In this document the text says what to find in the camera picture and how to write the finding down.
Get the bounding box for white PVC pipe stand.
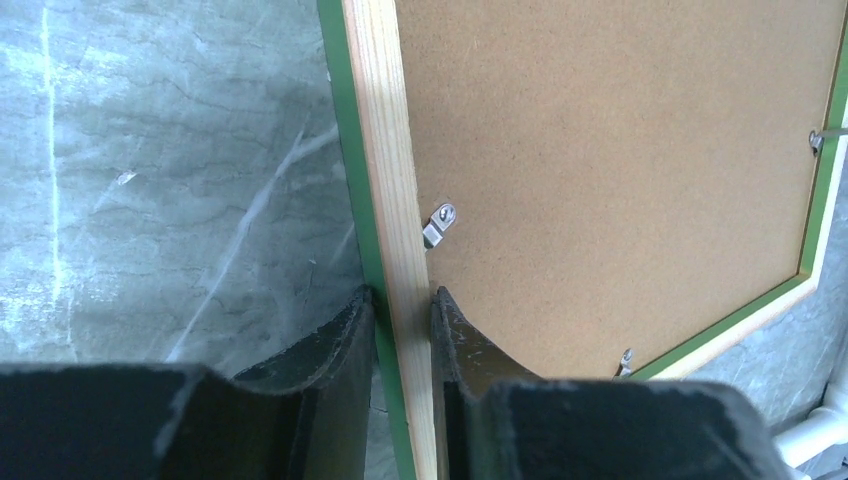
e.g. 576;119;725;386
774;358;847;479

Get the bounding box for silver frame clip lower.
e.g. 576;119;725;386
615;348;633;378

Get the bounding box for green wooden picture frame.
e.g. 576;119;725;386
318;1;847;479

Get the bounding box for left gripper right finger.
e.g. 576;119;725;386
430;288;789;479

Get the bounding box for silver frame clip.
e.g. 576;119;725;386
615;348;633;378
422;203;457;250

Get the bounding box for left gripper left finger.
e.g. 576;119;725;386
1;286;375;479

